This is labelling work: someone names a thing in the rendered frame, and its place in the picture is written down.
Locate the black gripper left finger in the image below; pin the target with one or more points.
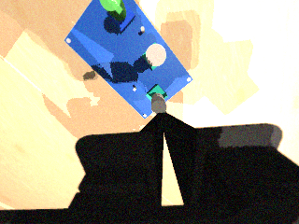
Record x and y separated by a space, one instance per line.
145 148

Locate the blue circuit board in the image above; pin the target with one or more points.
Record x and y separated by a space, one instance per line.
116 39

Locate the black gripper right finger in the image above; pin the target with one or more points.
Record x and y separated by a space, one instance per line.
187 148

